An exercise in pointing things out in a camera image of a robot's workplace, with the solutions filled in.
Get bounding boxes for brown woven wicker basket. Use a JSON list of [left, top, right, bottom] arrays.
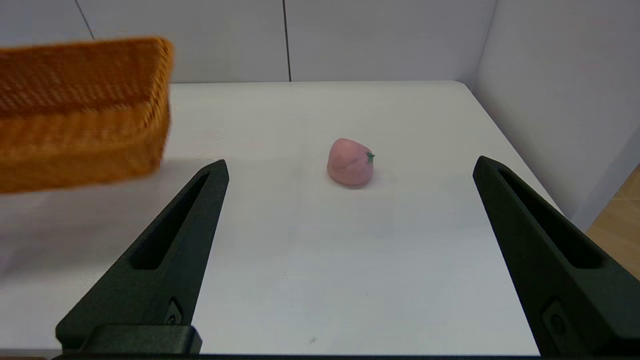
[[0, 36, 175, 194]]

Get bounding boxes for pink plush peach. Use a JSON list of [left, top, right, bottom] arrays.
[[327, 138, 376, 187]]

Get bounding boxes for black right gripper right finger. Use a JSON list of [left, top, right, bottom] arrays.
[[472, 155, 640, 359]]

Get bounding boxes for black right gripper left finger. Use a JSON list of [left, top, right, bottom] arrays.
[[55, 159, 230, 351]]

